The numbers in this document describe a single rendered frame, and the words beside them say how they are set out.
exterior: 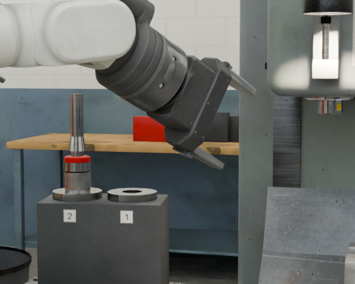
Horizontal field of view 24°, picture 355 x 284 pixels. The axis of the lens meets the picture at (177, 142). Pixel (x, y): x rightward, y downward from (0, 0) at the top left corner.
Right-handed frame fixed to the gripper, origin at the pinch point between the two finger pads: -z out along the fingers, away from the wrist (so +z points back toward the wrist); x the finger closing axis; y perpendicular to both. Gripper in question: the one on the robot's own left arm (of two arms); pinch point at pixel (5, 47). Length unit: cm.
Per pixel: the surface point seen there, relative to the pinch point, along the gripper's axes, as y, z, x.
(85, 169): -17.1, -16.1, -11.3
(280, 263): -32, -65, -8
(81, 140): -14.6, -13.8, -7.2
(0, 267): 127, -143, -71
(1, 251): 129, -140, -65
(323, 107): -46, -28, 19
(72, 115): -12.2, -10.9, -4.2
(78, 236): -23.0, -17.3, -21.7
